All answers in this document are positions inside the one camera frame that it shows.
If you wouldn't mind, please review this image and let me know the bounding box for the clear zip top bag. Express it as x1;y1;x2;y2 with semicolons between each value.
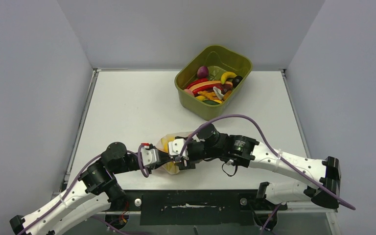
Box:
156;132;191;175

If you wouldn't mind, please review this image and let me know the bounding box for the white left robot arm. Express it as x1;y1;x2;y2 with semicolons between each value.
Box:
10;142;183;235

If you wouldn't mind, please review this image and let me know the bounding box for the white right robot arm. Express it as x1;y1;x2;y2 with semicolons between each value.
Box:
167;124;341;209

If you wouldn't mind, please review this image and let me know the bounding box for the dark green avocado toy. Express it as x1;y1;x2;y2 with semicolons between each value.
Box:
203;99;220;105

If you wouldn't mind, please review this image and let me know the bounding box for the orange ginger root toy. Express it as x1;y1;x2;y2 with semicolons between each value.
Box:
197;91;219;100

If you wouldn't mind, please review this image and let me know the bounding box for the white garlic toy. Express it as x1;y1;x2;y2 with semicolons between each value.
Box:
213;86;224;100

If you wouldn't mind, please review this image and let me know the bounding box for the pink round fruit toy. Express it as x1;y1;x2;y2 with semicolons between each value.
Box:
184;89;195;97

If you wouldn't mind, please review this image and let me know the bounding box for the olive green plastic tub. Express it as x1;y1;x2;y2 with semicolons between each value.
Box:
174;45;253;121

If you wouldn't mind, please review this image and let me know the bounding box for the red chili pepper toy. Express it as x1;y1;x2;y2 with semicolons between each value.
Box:
186;78;208;89

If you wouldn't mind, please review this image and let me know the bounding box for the purple onion toy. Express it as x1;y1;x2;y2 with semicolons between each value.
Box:
196;66;209;79

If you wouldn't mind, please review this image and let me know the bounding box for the dark round fruit toy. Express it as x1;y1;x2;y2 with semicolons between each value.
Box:
231;75;243;88

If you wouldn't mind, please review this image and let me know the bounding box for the small yellow banana toy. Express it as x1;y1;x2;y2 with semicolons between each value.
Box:
220;71;237;85

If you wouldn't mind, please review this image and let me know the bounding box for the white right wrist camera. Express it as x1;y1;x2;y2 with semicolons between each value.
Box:
168;139;187;157

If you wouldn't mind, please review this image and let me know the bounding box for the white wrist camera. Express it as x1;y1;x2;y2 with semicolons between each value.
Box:
168;139;187;157
141;144;161;167

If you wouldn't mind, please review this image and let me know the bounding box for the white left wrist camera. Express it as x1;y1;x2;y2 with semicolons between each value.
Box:
141;144;161;167

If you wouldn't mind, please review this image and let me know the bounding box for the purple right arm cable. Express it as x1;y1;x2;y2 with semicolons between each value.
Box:
175;114;356;211

